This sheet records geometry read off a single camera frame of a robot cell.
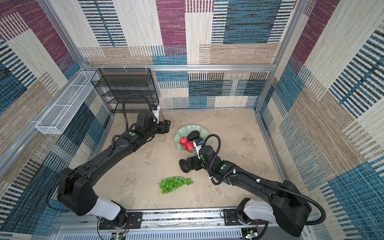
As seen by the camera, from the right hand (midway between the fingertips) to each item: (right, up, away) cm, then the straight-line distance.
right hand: (194, 159), depth 83 cm
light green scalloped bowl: (-7, +14, +20) cm, 25 cm away
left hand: (-16, +21, -1) cm, 26 cm away
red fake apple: (-7, +9, +14) cm, 18 cm away
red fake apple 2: (-3, +5, +11) cm, 13 cm away
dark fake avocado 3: (+3, +9, +19) cm, 21 cm away
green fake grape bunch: (-13, -13, -3) cm, 19 cm away
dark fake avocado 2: (-5, -4, +3) cm, 7 cm away
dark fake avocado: (0, +12, +17) cm, 21 cm away
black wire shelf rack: (-49, +44, +25) cm, 70 cm away
